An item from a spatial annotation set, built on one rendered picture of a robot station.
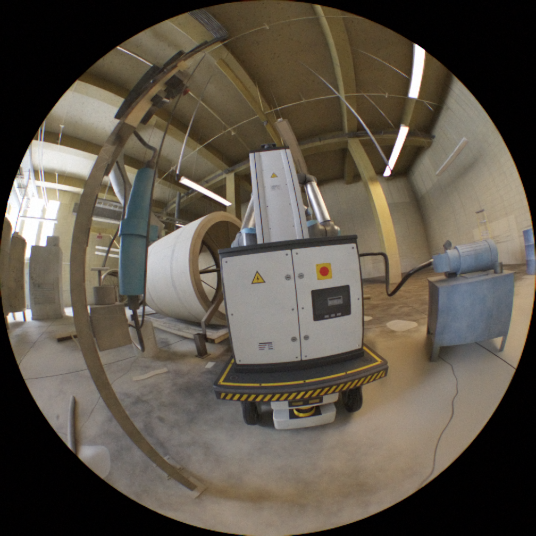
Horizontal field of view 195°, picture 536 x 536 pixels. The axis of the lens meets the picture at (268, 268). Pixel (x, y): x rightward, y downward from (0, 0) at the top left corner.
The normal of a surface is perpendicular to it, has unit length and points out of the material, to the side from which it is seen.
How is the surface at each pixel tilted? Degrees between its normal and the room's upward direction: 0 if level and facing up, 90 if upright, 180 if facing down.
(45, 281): 90
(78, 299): 90
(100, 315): 90
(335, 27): 180
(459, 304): 90
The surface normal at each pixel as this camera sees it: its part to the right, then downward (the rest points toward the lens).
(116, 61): 0.11, 0.99
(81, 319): 0.91, -0.13
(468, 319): -0.75, 0.04
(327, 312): -0.07, -0.06
